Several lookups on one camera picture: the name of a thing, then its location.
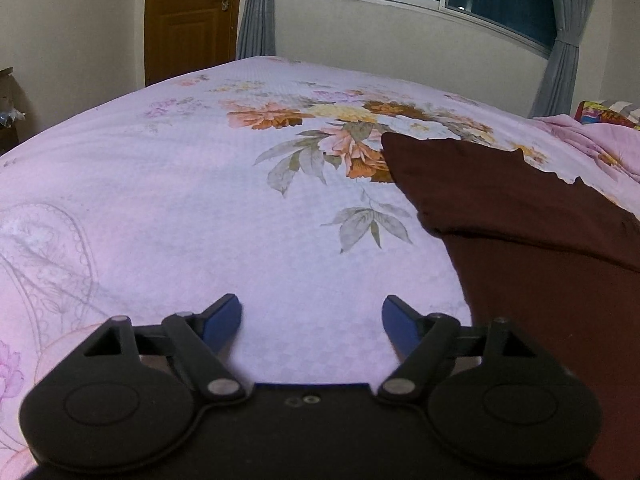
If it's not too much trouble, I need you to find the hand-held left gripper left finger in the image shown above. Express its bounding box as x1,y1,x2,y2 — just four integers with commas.
82,293,247,404

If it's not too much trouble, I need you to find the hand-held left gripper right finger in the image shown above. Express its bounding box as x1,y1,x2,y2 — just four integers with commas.
376,294,543,405

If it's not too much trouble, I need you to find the dark brown garment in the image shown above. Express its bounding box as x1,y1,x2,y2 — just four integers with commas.
381,131,640,480

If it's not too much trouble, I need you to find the bed with floral sheet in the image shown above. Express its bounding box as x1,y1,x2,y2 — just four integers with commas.
0,55,640,480

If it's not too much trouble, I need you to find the pink floral blanket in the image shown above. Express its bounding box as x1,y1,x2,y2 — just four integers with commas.
532,114,640,207

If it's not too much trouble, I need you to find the colourful printed pillow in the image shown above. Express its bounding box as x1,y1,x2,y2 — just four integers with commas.
572,100,640,132

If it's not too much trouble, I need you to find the brown wooden door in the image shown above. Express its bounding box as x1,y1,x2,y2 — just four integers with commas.
144,0,245,87

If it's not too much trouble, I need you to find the grey curtain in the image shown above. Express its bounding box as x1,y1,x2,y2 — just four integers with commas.
529,0,609,120
235,0,279,61

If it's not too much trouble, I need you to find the dark wooden furniture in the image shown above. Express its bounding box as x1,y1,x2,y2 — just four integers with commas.
0,67,27,157

